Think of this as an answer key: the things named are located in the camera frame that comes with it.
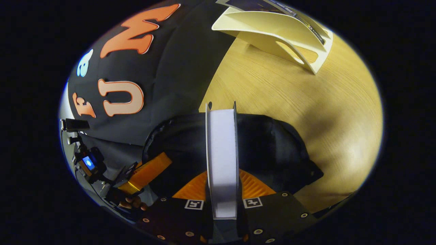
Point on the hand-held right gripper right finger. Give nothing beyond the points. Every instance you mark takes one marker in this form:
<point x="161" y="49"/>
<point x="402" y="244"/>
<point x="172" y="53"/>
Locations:
<point x="272" y="217"/>

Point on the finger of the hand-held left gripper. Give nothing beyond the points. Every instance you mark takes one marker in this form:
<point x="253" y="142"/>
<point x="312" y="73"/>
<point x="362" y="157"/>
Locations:
<point x="150" y="172"/>

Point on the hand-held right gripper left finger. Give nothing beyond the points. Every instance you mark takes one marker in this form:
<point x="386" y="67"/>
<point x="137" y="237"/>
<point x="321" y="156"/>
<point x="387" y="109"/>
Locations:
<point x="177" y="221"/>

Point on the black schoolbag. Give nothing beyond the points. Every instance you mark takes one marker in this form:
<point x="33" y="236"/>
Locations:
<point x="265" y="149"/>

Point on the portrait cover book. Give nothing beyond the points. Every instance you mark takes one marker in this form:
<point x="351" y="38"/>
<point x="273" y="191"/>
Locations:
<point x="221" y="153"/>

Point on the white bookshelf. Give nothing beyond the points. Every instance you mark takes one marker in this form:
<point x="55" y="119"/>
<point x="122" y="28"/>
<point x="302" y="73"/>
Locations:
<point x="272" y="30"/>

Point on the blue cover book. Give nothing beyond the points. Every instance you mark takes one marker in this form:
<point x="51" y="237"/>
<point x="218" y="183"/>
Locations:
<point x="252" y="4"/>

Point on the black backdrop cloth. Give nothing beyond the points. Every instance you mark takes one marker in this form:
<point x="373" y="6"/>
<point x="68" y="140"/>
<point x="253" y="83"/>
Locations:
<point x="180" y="68"/>

